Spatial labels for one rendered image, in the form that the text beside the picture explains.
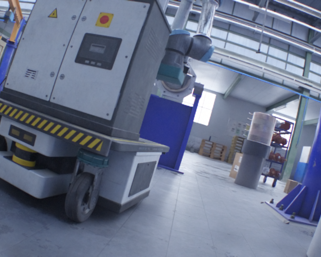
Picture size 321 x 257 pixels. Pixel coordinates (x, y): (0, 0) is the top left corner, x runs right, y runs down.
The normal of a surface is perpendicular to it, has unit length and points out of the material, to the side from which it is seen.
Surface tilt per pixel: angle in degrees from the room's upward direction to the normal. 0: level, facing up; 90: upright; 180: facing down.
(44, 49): 90
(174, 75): 90
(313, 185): 90
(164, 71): 90
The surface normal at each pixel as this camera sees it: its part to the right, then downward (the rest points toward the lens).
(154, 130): -0.07, -0.06
